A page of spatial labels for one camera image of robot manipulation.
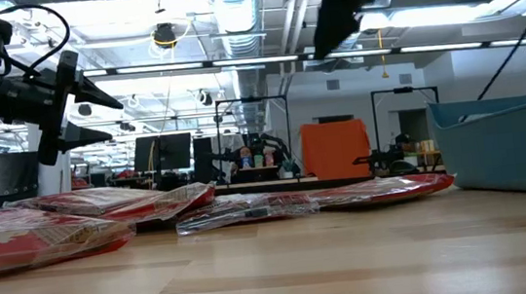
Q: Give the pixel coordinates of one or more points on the long ceiling light strip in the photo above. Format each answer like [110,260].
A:
[254,60]

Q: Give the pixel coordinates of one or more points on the red popcorn bag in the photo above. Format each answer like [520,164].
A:
[245,210]
[385,190]
[102,203]
[33,244]

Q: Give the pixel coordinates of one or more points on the blue plastic basket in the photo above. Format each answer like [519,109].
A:
[503,151]

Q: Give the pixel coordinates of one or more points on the black computer monitor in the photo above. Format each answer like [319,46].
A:
[170,152]

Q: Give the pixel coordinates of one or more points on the black metal frame stand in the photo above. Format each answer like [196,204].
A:
[404,89]
[248,99]

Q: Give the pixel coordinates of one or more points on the black tall cabinet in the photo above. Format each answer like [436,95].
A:
[203,160]

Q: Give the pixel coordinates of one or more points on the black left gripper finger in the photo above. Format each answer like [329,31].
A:
[78,137]
[91,95]

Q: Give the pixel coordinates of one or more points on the orange fabric panel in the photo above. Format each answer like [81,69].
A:
[336,149]

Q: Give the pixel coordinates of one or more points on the black metal table frame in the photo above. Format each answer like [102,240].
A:
[296,186]

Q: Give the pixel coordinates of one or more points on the white round pillar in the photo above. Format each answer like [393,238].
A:
[53,181]

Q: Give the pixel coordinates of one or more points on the black background robot arm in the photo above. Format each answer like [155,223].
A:
[382,159]

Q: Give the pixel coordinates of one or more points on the black ceiling dome fixture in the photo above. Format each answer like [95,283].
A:
[164,35]

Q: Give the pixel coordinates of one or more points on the small potted plant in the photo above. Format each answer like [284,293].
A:
[290,168]

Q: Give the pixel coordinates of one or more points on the silver ventilation duct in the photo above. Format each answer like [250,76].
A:
[235,13]

